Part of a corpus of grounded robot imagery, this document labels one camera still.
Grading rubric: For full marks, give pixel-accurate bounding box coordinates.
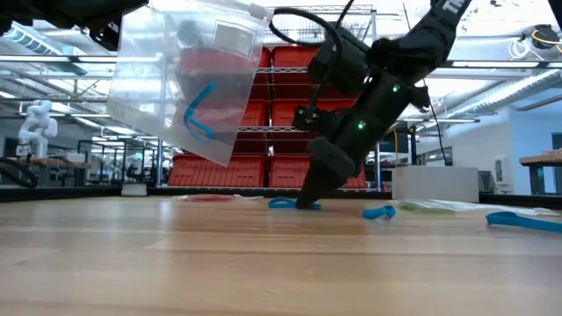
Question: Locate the clear plastic zip bag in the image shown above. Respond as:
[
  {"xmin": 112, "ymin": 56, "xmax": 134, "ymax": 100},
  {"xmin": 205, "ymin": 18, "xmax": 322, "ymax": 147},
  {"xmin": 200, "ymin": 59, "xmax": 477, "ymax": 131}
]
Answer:
[
  {"xmin": 174, "ymin": 193, "xmax": 265, "ymax": 205},
  {"xmin": 105, "ymin": 0, "xmax": 275, "ymax": 169},
  {"xmin": 397, "ymin": 197, "xmax": 562, "ymax": 218}
]

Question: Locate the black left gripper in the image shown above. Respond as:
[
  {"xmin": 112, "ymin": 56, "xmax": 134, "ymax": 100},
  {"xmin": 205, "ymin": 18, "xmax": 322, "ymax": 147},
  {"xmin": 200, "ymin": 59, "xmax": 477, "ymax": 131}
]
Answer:
[{"xmin": 0, "ymin": 0, "xmax": 149, "ymax": 52}]

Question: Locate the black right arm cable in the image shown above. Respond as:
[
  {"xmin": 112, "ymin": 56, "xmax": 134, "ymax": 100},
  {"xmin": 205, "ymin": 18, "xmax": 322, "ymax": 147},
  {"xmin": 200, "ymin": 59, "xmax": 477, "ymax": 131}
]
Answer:
[{"xmin": 267, "ymin": 5, "xmax": 349, "ymax": 111}]

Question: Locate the white wall dispenser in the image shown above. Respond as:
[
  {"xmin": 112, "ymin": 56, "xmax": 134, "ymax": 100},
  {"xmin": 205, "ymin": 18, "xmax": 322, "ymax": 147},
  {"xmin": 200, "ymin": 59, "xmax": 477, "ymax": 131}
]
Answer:
[{"xmin": 494, "ymin": 154, "xmax": 515, "ymax": 195}]

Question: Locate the black device with yellow wire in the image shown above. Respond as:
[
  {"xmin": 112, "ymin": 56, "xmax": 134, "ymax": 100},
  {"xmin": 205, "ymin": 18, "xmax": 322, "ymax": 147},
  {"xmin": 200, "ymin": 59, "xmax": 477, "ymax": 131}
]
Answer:
[{"xmin": 520, "ymin": 24, "xmax": 562, "ymax": 58}]

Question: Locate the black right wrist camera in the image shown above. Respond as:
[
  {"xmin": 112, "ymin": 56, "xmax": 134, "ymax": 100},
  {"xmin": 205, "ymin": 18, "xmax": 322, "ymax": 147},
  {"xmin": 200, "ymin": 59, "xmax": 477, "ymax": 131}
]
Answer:
[{"xmin": 306, "ymin": 25, "xmax": 371, "ymax": 94}]

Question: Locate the thin black cable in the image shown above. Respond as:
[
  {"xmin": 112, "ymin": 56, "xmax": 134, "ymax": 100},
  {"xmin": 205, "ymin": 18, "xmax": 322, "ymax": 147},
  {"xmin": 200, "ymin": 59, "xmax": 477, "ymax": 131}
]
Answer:
[{"xmin": 401, "ymin": 2, "xmax": 450, "ymax": 167}]

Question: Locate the blue rubber band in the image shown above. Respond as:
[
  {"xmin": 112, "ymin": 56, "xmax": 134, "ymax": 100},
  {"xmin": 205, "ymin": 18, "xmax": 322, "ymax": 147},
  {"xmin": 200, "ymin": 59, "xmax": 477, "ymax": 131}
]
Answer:
[
  {"xmin": 267, "ymin": 196, "xmax": 323, "ymax": 212},
  {"xmin": 362, "ymin": 205, "xmax": 397, "ymax": 221},
  {"xmin": 183, "ymin": 80, "xmax": 218, "ymax": 143},
  {"xmin": 485, "ymin": 211, "xmax": 562, "ymax": 234}
]

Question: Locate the background lab bench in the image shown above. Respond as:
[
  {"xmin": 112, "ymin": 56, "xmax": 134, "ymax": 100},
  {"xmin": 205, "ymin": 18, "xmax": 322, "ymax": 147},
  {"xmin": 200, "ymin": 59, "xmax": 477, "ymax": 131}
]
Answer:
[{"xmin": 0, "ymin": 154, "xmax": 93, "ymax": 188}]

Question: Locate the black monitor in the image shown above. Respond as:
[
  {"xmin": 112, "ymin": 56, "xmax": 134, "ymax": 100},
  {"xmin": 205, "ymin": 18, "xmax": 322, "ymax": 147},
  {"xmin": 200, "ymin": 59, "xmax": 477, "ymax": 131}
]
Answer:
[{"xmin": 380, "ymin": 129, "xmax": 410, "ymax": 154}]

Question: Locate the black aluminium table frame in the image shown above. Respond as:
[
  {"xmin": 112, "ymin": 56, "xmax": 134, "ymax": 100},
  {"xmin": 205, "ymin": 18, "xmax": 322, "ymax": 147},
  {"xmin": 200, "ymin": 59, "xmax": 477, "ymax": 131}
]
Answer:
[{"xmin": 0, "ymin": 184, "xmax": 562, "ymax": 208}]

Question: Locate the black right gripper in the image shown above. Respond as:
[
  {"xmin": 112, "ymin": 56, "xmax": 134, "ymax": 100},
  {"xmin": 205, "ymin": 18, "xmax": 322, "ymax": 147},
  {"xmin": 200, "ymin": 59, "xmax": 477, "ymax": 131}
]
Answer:
[{"xmin": 292, "ymin": 71, "xmax": 432, "ymax": 211}]

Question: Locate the chrome wire shelf rack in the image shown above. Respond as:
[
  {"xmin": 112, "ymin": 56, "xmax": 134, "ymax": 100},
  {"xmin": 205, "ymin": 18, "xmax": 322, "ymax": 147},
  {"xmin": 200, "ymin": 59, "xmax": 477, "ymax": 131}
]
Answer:
[{"xmin": 155, "ymin": 4, "xmax": 382, "ymax": 194}]

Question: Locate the white cardboard box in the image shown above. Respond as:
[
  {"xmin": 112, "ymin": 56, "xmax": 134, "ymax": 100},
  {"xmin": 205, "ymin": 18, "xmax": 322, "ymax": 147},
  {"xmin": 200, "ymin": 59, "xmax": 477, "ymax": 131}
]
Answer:
[{"xmin": 391, "ymin": 164, "xmax": 480, "ymax": 204}]

